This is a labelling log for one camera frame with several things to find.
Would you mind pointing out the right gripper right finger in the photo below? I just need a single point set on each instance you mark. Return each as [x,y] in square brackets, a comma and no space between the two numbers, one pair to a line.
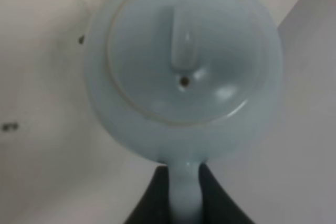
[218,207]

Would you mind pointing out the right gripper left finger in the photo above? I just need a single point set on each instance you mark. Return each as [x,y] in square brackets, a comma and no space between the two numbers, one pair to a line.
[153,207]

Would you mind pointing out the light blue porcelain teapot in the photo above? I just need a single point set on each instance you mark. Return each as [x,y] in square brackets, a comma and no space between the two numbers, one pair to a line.
[180,82]

